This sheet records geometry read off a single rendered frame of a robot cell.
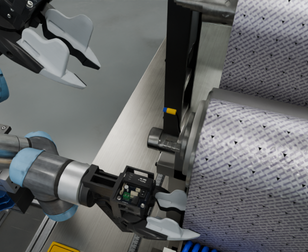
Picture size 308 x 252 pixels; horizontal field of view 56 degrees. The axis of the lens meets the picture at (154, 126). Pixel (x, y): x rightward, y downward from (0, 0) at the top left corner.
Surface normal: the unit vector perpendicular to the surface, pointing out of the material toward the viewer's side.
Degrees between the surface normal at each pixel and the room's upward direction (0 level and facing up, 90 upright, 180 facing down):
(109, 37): 0
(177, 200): 86
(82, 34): 90
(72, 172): 6
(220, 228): 90
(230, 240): 90
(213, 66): 0
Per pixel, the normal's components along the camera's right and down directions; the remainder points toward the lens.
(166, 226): -0.40, 0.69
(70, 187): -0.22, 0.01
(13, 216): 0.00, -0.66
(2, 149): 0.78, -0.07
